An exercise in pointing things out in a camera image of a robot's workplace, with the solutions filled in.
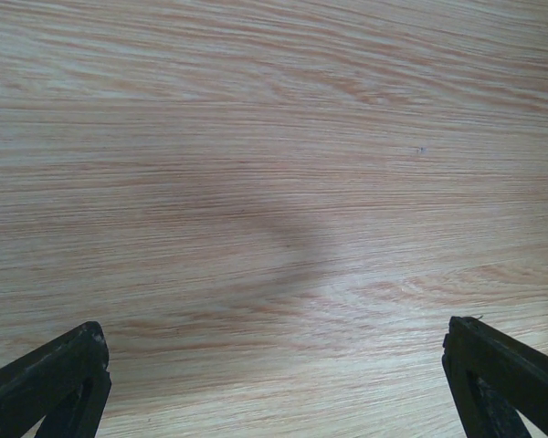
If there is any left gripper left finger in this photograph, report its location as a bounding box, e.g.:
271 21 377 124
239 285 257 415
0 321 111 437

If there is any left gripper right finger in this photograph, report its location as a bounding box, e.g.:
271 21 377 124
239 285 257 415
442 317 548 437

